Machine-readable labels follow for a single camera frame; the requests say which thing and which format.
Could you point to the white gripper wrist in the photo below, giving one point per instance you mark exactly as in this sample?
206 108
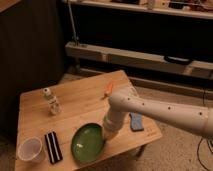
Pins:
112 124

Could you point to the green ceramic bowl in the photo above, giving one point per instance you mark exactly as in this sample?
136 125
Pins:
87 143

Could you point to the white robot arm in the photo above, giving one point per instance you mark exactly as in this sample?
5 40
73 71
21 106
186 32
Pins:
194 119

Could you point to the blue sponge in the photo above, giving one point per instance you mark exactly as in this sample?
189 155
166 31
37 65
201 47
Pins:
136 122

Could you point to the orange carrot toy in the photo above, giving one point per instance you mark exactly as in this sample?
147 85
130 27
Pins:
108 90

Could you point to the wooden folding table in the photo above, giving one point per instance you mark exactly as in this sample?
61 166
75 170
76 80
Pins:
82 101

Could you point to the long wooden shelf beam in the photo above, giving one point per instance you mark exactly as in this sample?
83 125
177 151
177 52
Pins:
197 69

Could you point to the translucent plastic cup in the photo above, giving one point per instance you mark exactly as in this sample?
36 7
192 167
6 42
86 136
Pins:
31 150

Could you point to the metal stand pole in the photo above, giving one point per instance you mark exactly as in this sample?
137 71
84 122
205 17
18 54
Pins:
74 37

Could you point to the upper wooden shelf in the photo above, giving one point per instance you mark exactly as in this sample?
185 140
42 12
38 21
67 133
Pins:
139 8

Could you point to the black handle on beam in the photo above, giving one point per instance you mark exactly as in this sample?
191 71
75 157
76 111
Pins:
179 61

